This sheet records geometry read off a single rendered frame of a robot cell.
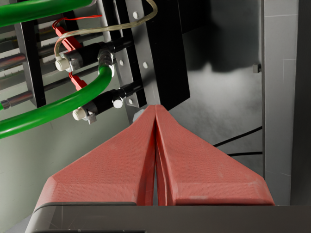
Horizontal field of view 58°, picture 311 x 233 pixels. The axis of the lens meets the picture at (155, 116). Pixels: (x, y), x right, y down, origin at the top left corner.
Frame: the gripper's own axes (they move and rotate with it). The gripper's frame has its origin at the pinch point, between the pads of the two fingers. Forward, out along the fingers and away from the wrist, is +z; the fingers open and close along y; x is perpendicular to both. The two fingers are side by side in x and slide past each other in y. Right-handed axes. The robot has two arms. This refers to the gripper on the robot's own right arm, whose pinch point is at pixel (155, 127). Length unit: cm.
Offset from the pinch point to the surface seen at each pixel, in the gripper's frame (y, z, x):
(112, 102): 6.9, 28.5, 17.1
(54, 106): 8.4, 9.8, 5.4
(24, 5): 9.7, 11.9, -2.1
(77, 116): 11.8, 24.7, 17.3
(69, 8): 7.2, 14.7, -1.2
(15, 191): 33, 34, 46
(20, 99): 27, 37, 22
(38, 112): 9.5, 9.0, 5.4
